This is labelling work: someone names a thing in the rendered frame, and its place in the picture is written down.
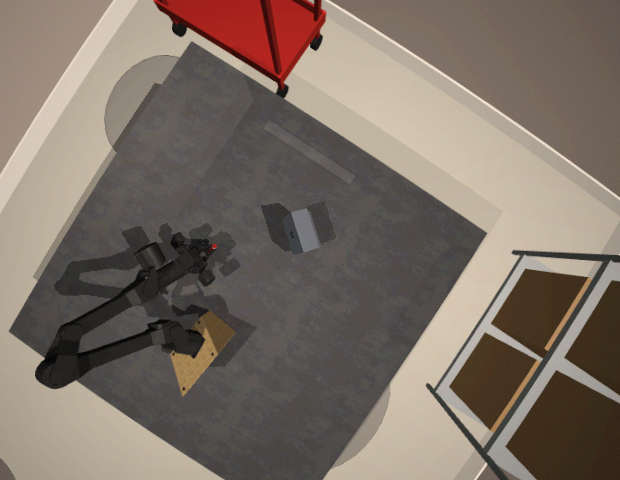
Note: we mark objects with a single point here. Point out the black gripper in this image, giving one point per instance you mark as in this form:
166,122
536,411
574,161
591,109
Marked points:
205,277

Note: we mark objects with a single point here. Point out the grey panel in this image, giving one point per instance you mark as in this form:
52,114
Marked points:
301,231

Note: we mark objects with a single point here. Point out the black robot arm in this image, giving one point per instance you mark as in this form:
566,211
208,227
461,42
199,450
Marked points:
64,364

